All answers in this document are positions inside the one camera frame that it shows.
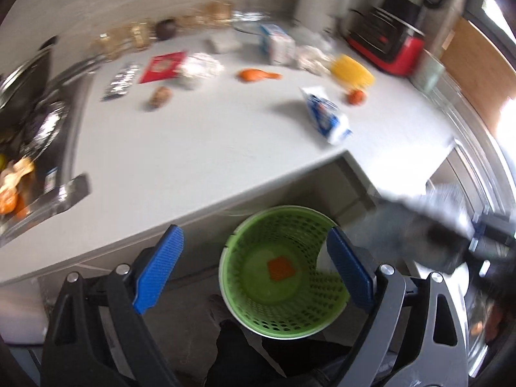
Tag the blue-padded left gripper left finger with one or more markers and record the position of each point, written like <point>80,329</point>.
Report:
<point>131,295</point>

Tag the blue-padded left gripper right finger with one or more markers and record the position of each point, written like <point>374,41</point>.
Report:
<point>378,290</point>

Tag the small orange peel piece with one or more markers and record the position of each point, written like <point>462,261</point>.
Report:
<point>356,97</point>

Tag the large orange peel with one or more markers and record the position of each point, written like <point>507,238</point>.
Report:
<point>255,75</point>

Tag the green perforated trash basket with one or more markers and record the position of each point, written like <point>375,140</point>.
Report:
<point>269,279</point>

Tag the food scraps in sink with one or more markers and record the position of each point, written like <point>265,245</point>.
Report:
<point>10,179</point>

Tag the blue white plastic bag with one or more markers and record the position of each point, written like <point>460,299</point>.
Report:
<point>328,119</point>

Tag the white ceramic cup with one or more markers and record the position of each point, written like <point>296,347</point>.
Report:
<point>427,73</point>

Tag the wooden cutting board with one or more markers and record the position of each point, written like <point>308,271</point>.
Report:
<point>483,73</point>

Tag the black pan with lid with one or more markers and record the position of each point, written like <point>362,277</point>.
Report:
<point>22,89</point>

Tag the yellow foam fruit net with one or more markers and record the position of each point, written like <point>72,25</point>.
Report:
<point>350,73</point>

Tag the silver blister pack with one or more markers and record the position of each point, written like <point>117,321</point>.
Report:
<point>123,80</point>

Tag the red black blender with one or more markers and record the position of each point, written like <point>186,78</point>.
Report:
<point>390,35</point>

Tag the red snack packet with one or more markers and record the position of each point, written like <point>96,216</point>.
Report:
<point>163,67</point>

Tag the crumpled white paper ball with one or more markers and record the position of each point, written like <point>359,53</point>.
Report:
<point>197,69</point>

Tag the crumpled white tissue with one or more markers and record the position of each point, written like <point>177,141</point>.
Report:
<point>313,60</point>

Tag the white sponge block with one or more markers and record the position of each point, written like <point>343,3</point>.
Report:
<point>224,42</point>

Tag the dark brown small pot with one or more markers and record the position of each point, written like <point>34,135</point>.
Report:
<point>166,29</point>

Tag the blue white milk carton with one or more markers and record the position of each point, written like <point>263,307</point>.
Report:
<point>277,45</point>

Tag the amber glass mug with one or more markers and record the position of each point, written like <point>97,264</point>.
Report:
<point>192,19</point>

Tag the amber ribbed glass cup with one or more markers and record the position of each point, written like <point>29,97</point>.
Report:
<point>219,13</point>

